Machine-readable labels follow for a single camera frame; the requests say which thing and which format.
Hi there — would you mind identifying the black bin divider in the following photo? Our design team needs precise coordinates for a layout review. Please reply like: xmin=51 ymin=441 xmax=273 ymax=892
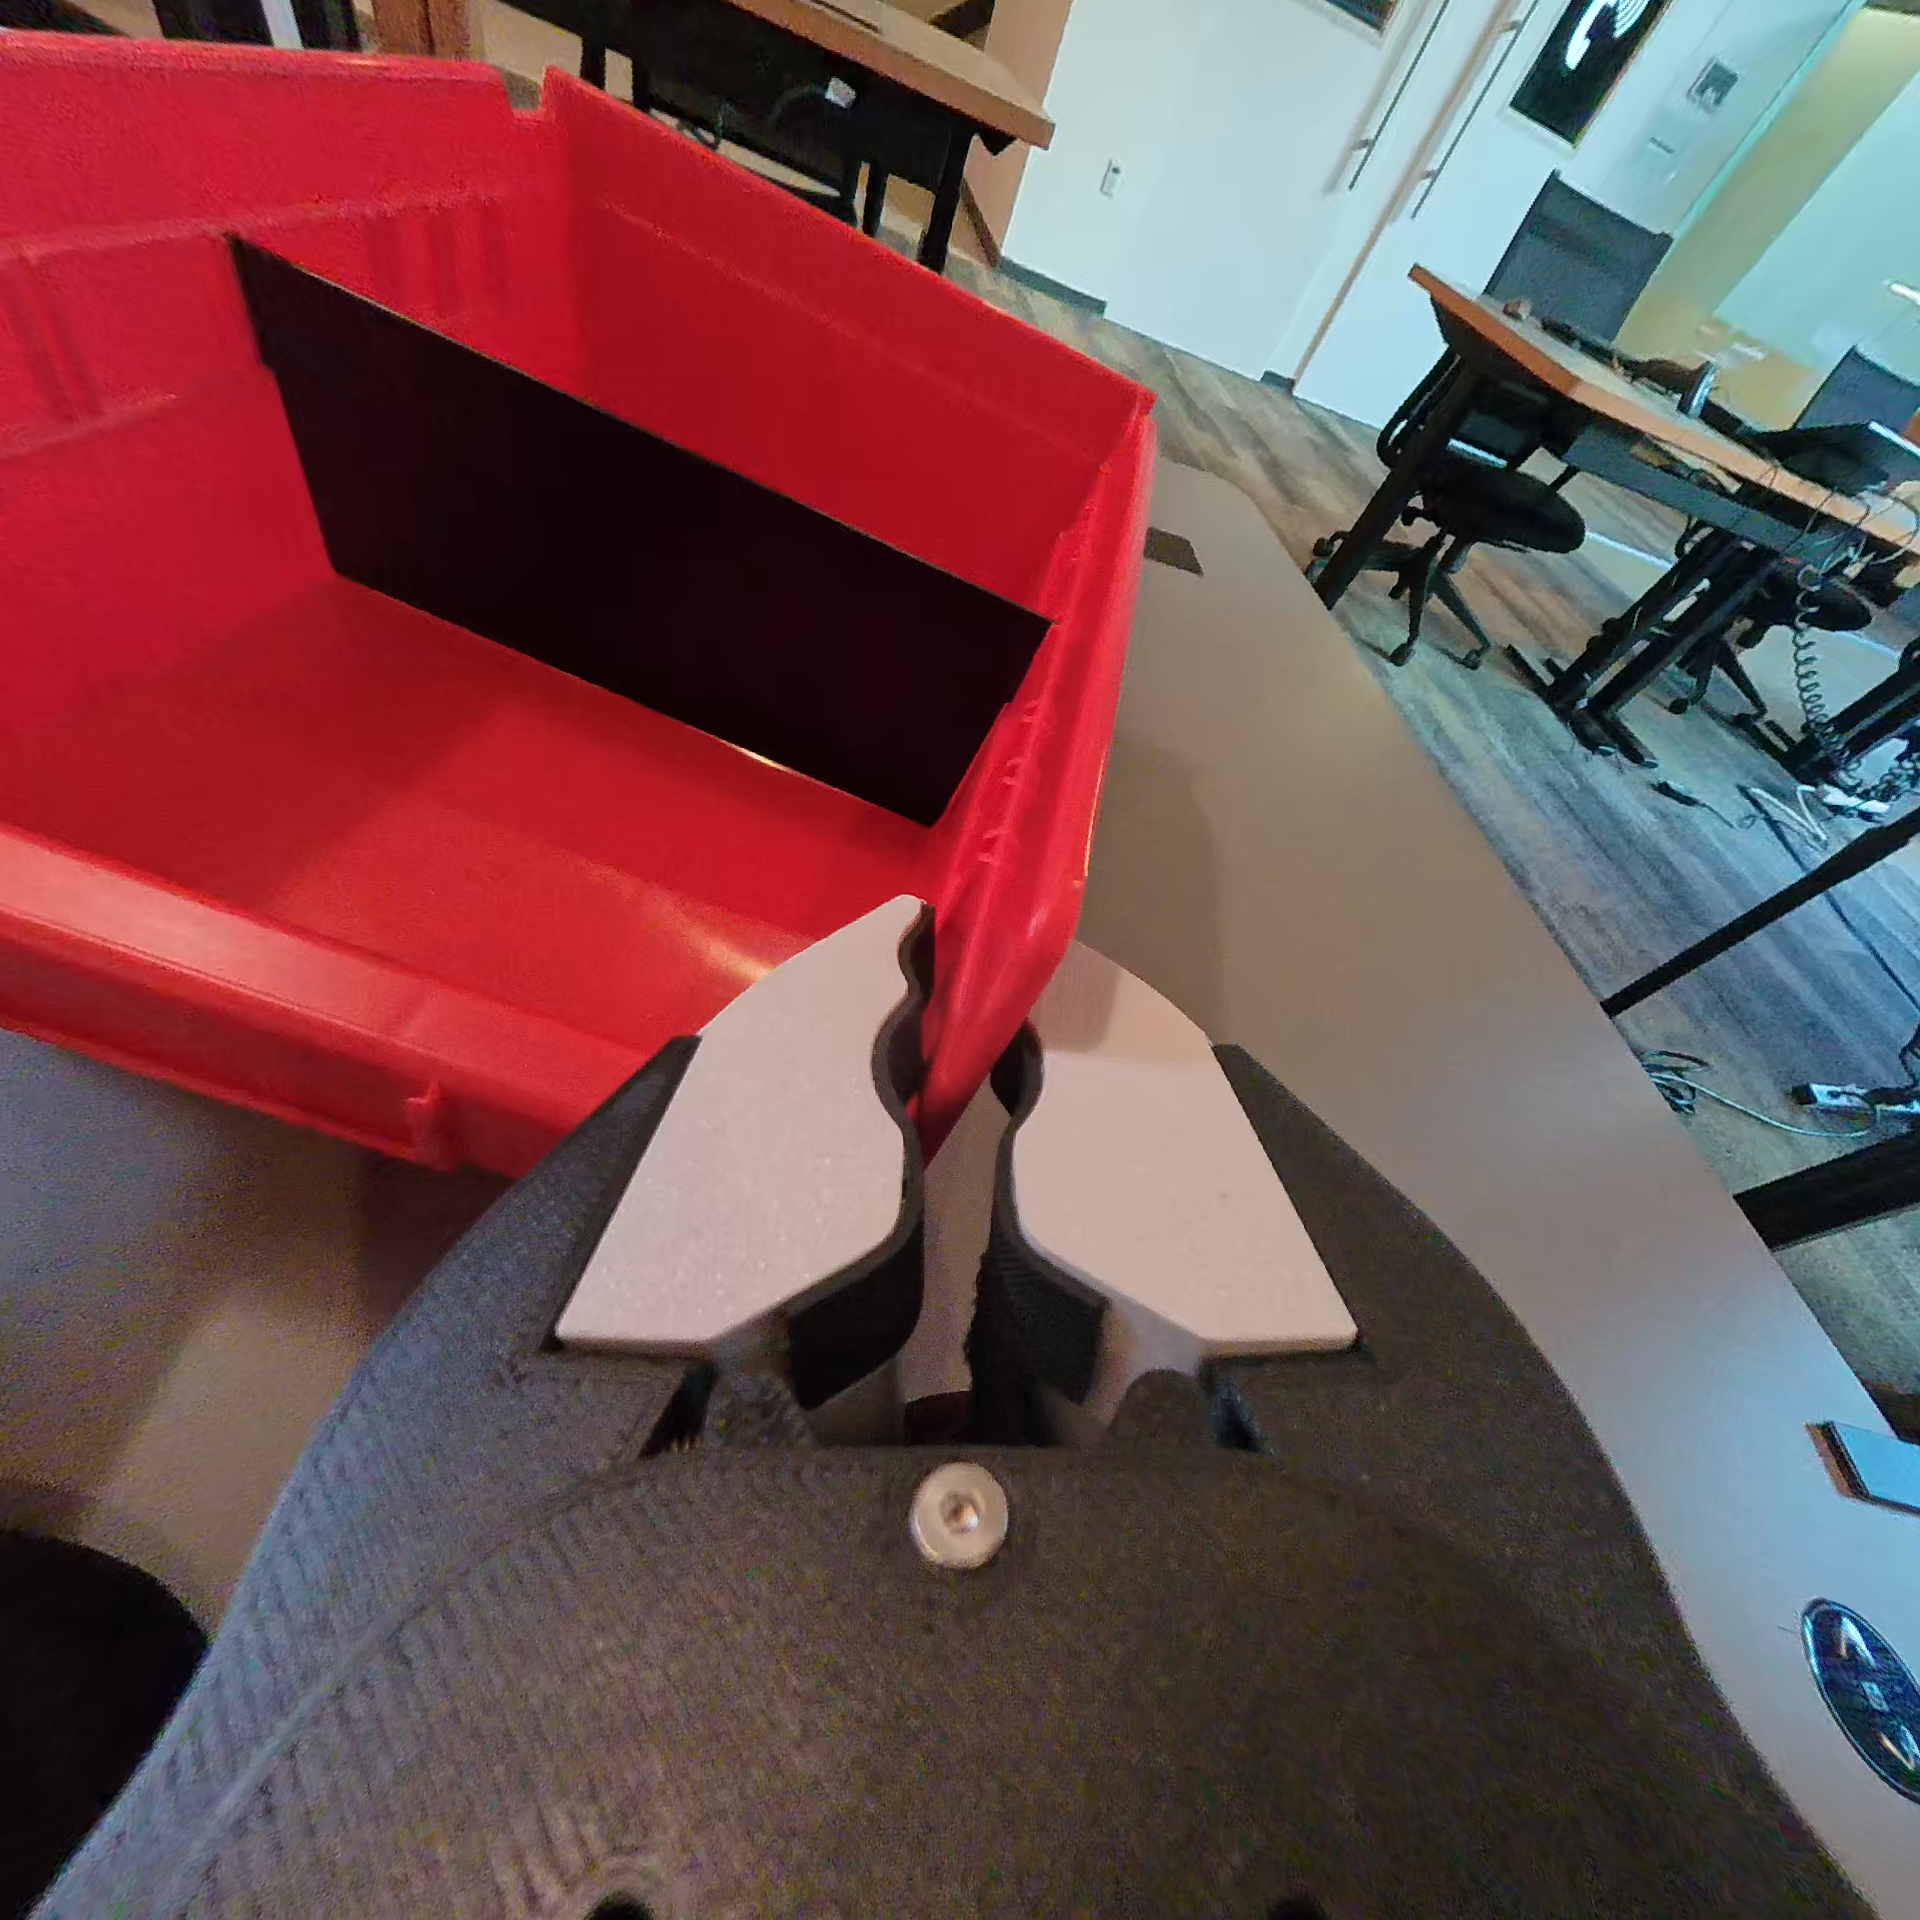
xmin=229 ymin=237 xmax=1052 ymax=827

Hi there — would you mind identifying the black phone sign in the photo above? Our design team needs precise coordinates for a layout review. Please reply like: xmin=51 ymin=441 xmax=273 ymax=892
xmin=1510 ymin=0 xmax=1670 ymax=143

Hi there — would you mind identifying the wooden top office desk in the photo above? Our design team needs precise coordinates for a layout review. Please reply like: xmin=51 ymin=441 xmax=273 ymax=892
xmin=1313 ymin=264 xmax=1920 ymax=767
xmin=509 ymin=0 xmax=1056 ymax=276

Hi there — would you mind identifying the red plastic bin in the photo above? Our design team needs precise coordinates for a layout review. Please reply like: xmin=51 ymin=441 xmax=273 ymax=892
xmin=0 ymin=30 xmax=1161 ymax=1189

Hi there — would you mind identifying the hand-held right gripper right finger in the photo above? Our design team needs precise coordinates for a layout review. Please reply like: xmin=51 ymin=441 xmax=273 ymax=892
xmin=971 ymin=941 xmax=1364 ymax=1409

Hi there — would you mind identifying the round blue sticker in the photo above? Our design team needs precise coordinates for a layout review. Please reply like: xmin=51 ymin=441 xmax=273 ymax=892
xmin=1797 ymin=1598 xmax=1920 ymax=1804

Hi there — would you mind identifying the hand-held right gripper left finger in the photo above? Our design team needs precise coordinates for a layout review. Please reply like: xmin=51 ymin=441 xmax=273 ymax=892
xmin=554 ymin=896 xmax=937 ymax=1409

